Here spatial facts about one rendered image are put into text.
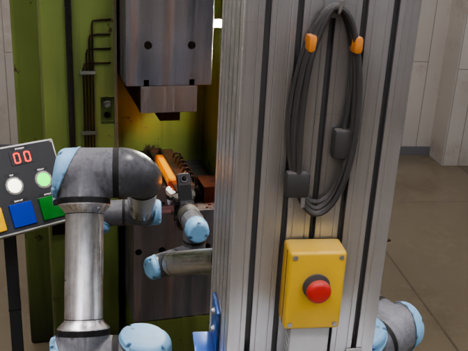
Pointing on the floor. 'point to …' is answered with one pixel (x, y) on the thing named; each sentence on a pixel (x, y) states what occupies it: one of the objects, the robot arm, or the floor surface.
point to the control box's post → (13, 293)
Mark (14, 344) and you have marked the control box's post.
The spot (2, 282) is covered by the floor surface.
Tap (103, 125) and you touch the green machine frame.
